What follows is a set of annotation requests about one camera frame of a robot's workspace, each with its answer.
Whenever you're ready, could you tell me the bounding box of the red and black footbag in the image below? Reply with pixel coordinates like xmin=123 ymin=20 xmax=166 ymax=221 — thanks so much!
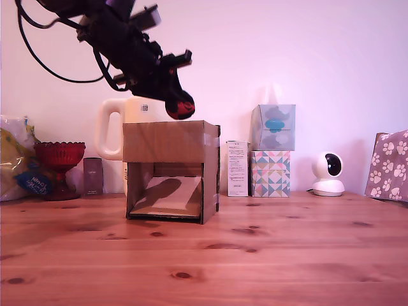
xmin=164 ymin=90 xmax=196 ymax=121

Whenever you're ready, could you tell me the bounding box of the cardboard dice tower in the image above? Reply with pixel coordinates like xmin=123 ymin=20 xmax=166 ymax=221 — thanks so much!
xmin=122 ymin=120 xmax=222 ymax=226

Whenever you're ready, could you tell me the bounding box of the white plastic kettle jug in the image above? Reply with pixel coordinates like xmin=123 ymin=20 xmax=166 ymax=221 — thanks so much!
xmin=94 ymin=97 xmax=179 ymax=198

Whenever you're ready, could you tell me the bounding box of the white tissue sheet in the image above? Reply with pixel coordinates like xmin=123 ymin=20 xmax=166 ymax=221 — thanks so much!
xmin=263 ymin=83 xmax=281 ymax=106

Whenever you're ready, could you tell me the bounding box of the small dark purple box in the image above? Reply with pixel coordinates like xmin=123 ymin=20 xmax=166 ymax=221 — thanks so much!
xmin=83 ymin=157 xmax=105 ymax=196

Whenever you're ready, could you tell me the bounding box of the tall white printed carton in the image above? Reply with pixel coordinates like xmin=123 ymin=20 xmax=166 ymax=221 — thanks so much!
xmin=226 ymin=140 xmax=250 ymax=198

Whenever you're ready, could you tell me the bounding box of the cloud print tissue box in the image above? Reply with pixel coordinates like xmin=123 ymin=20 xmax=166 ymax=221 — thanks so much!
xmin=250 ymin=104 xmax=297 ymax=152

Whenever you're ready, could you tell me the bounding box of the red glass goblet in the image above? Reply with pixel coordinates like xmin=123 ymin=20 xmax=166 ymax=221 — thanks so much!
xmin=34 ymin=142 xmax=86 ymax=201

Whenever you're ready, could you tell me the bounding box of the geometric pattern tissue box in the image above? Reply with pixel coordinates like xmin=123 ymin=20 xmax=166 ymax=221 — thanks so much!
xmin=249 ymin=150 xmax=291 ymax=198

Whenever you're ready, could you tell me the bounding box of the plastic wrapped paper towel pack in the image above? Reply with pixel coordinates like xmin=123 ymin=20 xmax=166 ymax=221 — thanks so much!
xmin=0 ymin=114 xmax=54 ymax=202

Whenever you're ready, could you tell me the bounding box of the paw print fabric bag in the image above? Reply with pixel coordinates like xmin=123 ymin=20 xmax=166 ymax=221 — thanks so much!
xmin=365 ymin=129 xmax=408 ymax=203

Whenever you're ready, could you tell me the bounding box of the pale grey camera box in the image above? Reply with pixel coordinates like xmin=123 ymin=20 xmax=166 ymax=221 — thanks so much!
xmin=127 ymin=4 xmax=161 ymax=32

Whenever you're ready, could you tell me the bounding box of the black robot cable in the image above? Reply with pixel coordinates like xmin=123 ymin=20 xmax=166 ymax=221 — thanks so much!
xmin=15 ymin=0 xmax=112 ymax=84
xmin=17 ymin=0 xmax=84 ymax=30
xmin=92 ymin=46 xmax=131 ymax=93

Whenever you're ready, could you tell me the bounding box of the small white round camera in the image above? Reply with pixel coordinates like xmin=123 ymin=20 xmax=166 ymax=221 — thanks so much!
xmin=311 ymin=151 xmax=346 ymax=197

